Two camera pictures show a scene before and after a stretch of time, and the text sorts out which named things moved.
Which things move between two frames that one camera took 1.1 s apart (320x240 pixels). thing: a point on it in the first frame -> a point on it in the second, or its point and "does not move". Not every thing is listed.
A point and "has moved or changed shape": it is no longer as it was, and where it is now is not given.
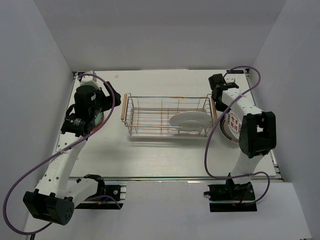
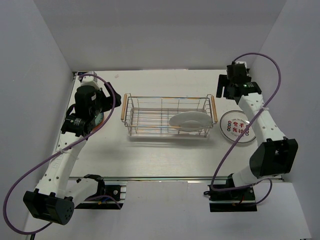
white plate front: (191, 121) does not move
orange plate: (98, 127) does not move
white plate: (230, 126) has moved or changed shape
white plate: (230, 125) does not move
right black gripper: (220, 108) -> (223, 81)
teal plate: (99, 118) does not move
